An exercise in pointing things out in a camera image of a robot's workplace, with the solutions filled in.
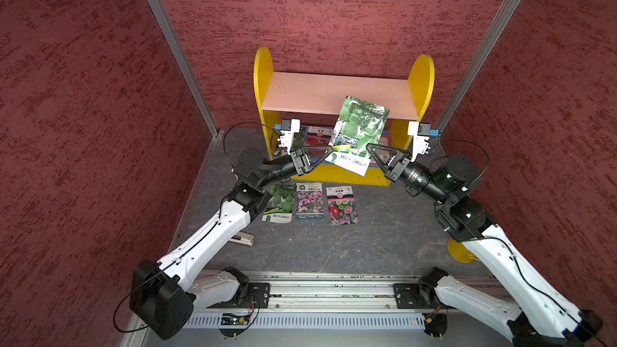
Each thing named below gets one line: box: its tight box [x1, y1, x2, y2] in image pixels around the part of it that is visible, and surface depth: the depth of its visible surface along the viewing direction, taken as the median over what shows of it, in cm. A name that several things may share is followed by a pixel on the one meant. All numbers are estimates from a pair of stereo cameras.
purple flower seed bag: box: [295, 182, 326, 220], surface depth 97 cm
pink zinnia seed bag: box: [326, 185, 360, 226], surface depth 97 cm
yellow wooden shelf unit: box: [253, 47, 435, 186], surface depth 60 cm
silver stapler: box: [228, 231, 256, 247], surface depth 85 cm
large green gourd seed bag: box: [261, 183, 296, 224], surface depth 96 cm
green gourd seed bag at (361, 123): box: [324, 95, 391, 177], surface depth 58 cm
